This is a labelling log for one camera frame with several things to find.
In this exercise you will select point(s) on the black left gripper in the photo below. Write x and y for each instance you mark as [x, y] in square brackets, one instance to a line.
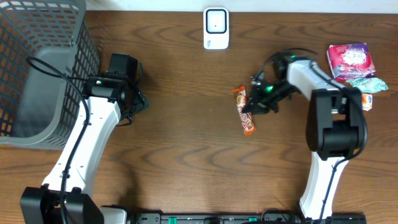
[137, 101]

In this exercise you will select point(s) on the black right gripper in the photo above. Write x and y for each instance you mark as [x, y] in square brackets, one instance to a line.
[258, 103]

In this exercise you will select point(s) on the purple sanitary pad pack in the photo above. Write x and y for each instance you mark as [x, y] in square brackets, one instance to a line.
[350, 61]

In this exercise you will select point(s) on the orange juice carton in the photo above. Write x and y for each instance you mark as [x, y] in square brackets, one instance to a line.
[367, 101]

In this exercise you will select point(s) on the mint green snack wrapper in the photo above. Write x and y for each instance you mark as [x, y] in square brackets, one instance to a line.
[369, 85]

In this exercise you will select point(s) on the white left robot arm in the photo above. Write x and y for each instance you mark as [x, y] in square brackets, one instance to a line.
[65, 194]

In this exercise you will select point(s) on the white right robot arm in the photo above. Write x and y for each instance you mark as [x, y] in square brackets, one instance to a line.
[336, 130]

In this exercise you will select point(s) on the white barcode scanner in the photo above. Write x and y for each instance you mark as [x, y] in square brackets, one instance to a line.
[216, 28]

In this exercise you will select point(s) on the grey plastic mesh basket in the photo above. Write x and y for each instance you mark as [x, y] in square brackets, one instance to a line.
[46, 53]

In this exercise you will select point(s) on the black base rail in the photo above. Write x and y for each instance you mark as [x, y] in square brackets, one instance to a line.
[270, 217]

